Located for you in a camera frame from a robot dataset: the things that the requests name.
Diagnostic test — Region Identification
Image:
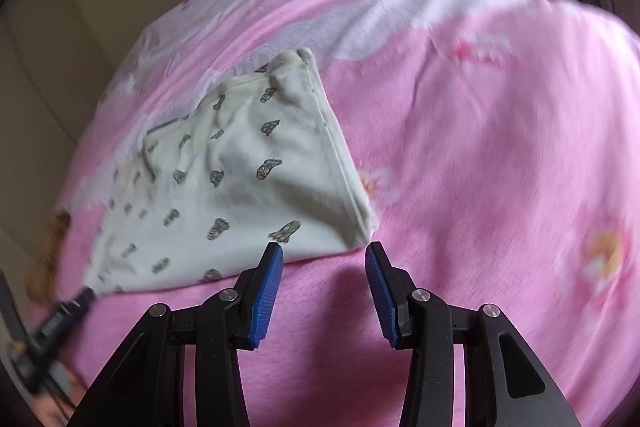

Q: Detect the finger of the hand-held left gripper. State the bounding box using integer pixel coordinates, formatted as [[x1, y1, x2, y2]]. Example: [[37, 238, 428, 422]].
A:
[[34, 287, 97, 349]]

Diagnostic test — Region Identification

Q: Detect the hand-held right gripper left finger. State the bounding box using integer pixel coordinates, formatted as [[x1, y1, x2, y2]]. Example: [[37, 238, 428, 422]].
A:
[[67, 242, 285, 427]]

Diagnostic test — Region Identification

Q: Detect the brown folded cloth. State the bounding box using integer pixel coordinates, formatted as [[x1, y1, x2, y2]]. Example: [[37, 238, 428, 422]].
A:
[[26, 211, 72, 304]]

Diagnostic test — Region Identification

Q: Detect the pink floral duvet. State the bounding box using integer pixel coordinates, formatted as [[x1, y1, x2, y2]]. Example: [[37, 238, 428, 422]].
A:
[[55, 0, 640, 427]]

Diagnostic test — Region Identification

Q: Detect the white printed polo shirt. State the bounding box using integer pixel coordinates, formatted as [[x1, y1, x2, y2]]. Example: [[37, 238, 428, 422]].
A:
[[82, 48, 378, 298]]

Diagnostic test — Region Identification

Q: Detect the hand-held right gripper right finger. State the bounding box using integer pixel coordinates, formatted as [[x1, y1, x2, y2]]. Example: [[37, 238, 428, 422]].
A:
[[364, 241, 581, 427]]

